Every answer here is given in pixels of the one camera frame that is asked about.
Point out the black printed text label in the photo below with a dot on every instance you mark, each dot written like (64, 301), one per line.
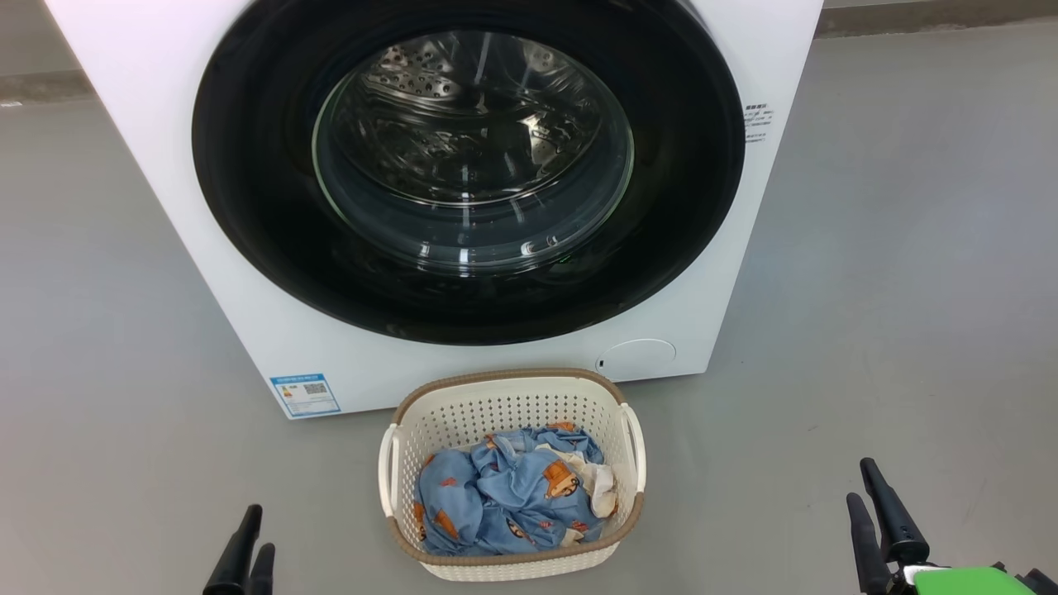
(757, 122)

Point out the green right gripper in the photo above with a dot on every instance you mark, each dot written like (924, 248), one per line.
(967, 581)

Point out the white front-load washing machine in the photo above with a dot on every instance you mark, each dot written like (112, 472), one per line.
(165, 124)

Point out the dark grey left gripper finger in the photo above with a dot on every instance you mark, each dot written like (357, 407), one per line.
(263, 578)
(231, 570)

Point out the blue orange-print garment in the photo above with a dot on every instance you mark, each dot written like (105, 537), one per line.
(488, 496)

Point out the black round glass washer door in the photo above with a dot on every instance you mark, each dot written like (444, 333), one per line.
(264, 207)

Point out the blue energy label sticker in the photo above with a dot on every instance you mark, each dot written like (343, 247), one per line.
(304, 395)

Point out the cream perforated basket brown rim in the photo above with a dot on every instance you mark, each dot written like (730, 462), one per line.
(504, 405)

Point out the round white filter cover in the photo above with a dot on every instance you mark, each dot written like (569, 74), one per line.
(636, 359)

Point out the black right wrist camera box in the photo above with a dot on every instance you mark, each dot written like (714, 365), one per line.
(1043, 583)

